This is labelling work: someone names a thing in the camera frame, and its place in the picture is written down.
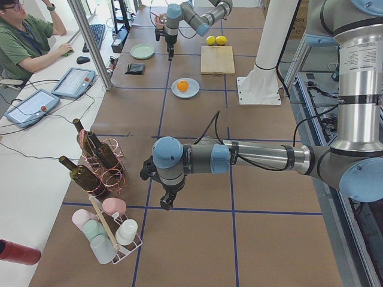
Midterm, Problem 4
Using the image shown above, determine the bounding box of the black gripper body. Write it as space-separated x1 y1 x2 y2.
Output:
162 179 185 197
165 34 178 45

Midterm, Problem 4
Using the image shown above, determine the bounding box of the orange fruit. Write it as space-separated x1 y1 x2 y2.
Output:
177 80 189 92

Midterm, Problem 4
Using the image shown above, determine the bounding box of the light blue plate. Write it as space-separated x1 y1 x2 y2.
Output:
171 78 200 99

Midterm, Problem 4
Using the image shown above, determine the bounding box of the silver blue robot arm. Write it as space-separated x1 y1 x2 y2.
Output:
162 0 233 61
140 1 382 210

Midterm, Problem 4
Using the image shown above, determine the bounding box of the light green plate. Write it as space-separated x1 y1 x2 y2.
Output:
130 44 155 60

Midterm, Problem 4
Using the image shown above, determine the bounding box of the pink bowl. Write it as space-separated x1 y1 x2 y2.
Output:
154 13 167 29

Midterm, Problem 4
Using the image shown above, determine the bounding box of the grey folded cloth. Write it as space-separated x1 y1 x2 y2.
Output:
125 63 145 75

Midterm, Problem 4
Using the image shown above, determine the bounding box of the yellow lemon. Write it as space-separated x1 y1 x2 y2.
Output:
205 35 216 46
215 35 227 45

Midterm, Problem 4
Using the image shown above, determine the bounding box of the wooden cutting board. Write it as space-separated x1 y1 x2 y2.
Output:
200 46 235 75

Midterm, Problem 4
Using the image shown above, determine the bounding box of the black mini computer box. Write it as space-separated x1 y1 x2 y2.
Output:
111 29 128 53

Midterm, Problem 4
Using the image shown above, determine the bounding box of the white cup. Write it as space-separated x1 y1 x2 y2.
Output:
115 219 138 246

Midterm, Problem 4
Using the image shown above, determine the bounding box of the black keyboard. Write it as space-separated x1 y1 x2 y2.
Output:
89 24 106 50

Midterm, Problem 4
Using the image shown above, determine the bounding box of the grey translucent cup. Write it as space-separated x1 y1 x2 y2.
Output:
90 234 117 264

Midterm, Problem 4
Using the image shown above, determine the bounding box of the pale green cup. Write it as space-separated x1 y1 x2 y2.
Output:
82 219 107 242

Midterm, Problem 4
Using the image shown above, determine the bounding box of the pale pink cup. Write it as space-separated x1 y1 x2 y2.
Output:
72 209 99 231

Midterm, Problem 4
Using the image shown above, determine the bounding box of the dark glass wine bottle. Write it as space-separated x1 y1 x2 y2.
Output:
59 155 110 199

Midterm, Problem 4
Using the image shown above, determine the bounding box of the black computer mouse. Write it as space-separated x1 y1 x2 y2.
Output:
76 56 90 65

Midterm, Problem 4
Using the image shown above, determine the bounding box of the blue teach pendant tablet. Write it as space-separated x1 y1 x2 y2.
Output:
51 67 96 99

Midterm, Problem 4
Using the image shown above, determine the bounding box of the person in green shirt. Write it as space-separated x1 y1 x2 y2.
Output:
1 1 73 83

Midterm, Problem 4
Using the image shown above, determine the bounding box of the red cylinder bottle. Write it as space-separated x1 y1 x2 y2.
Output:
1 239 41 265

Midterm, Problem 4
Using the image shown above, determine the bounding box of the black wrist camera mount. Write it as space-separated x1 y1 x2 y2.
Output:
154 27 166 42

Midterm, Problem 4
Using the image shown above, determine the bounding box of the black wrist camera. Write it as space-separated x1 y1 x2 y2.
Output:
140 157 157 181

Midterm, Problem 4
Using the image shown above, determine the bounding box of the copper wire bottle rack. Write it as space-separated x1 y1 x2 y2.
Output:
77 129 126 194

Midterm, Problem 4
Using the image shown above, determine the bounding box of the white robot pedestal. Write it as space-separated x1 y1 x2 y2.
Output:
237 0 300 105

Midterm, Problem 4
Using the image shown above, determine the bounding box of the aluminium frame post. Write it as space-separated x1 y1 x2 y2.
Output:
67 0 113 91

